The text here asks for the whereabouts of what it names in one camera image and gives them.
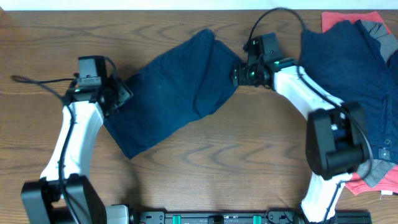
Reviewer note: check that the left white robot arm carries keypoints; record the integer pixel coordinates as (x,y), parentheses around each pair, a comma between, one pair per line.
(63,193)

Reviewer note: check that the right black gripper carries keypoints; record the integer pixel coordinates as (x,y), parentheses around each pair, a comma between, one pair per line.
(240,74)

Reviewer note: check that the grey garment on pile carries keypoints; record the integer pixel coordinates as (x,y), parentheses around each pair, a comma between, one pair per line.
(377,86)

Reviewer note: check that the navy garment on pile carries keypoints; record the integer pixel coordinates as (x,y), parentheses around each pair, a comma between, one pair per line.
(347,62)

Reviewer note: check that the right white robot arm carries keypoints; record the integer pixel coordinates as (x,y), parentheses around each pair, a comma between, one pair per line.
(335,143)

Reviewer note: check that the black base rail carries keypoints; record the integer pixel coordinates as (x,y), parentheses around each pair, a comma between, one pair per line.
(224,217)

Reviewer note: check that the navy blue shorts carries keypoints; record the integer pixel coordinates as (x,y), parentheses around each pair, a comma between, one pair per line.
(185,84)

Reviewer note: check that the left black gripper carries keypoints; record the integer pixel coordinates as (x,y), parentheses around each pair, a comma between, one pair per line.
(124,93)

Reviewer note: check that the red garment on pile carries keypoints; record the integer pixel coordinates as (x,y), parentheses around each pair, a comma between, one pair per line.
(383,175)

